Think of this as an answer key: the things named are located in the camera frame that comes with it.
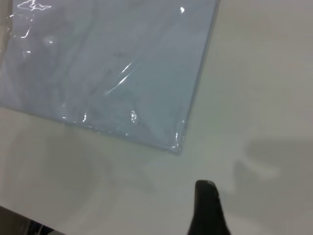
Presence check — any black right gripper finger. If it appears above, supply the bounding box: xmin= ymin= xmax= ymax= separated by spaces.
xmin=186 ymin=180 xmax=232 ymax=235

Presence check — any pale blue paper sheet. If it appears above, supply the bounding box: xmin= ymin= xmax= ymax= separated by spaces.
xmin=0 ymin=0 xmax=218 ymax=154

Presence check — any clear zip bag red zipper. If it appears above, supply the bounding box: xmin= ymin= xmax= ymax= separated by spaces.
xmin=0 ymin=0 xmax=221 ymax=157

